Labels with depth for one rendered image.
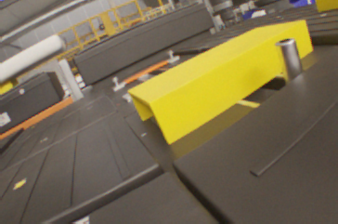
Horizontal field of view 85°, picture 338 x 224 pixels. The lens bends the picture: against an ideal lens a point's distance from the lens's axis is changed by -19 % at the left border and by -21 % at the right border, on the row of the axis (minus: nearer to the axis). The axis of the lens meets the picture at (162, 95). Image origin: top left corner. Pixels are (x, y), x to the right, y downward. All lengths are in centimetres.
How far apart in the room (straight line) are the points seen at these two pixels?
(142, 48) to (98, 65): 13
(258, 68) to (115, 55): 48
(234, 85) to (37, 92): 53
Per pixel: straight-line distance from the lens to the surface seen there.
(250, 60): 17
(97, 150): 16
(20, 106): 64
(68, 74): 61
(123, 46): 61
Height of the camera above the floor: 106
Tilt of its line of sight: 14 degrees down
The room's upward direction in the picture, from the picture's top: 24 degrees counter-clockwise
